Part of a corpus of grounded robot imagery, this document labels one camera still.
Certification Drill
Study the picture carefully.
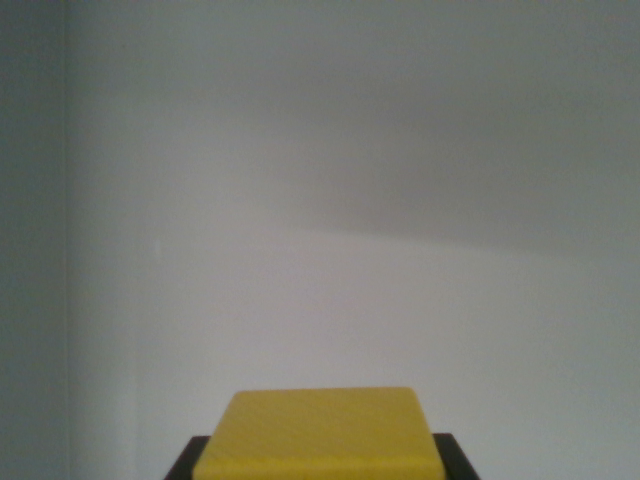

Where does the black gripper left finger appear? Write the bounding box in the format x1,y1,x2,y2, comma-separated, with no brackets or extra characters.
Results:
166,435,212,480

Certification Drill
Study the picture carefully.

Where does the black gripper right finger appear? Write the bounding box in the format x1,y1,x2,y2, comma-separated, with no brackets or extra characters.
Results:
431,432,483,480

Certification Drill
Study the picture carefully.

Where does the yellow wooden cube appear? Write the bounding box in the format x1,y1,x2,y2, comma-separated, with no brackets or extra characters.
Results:
191,385,447,480

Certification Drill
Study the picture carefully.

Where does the white plastic bin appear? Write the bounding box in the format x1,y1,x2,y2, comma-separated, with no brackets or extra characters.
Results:
0,0,640,480

